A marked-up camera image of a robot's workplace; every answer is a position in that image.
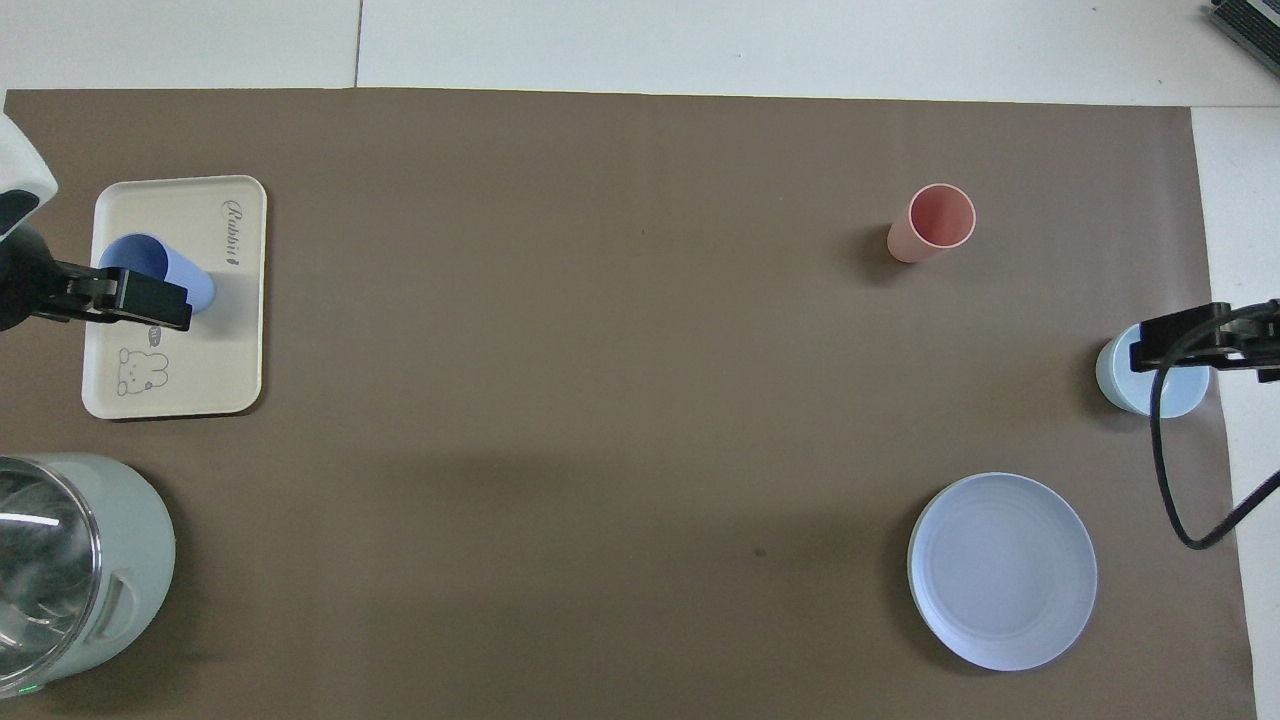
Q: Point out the pale green cooking pot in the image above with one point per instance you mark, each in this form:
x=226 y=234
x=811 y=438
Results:
x=135 y=540

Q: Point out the light blue bowl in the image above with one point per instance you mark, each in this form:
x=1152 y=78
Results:
x=1125 y=385

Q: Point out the pink plastic cup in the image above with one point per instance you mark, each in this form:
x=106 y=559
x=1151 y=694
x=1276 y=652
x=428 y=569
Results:
x=935 y=220

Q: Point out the blue plastic cup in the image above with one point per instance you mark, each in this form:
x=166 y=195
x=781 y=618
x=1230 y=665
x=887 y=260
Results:
x=140 y=252

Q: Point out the cream rabbit print tray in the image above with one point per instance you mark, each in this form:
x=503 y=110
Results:
x=215 y=350

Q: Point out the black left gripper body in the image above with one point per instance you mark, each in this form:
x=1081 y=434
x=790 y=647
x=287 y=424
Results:
x=22 y=280

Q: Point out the brown table mat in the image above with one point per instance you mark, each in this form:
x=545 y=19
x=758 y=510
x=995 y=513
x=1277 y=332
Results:
x=600 y=400

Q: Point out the grey laptop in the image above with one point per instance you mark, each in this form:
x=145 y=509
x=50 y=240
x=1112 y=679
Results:
x=1250 y=30

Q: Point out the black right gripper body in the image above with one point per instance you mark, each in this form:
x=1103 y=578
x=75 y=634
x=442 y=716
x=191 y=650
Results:
x=1258 y=345

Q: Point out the glass pot lid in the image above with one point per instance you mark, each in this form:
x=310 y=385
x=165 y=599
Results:
x=40 y=570

